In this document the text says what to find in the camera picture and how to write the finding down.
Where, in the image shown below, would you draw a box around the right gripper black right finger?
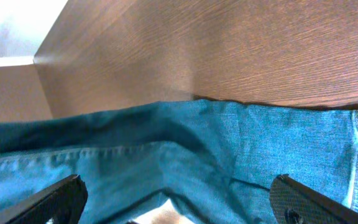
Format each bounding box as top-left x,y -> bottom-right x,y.
269,174 -> 358,224

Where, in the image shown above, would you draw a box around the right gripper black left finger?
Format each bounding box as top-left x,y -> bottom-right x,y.
0,174 -> 88,224

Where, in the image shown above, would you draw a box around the blue denim jeans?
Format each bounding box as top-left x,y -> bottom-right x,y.
0,100 -> 358,223

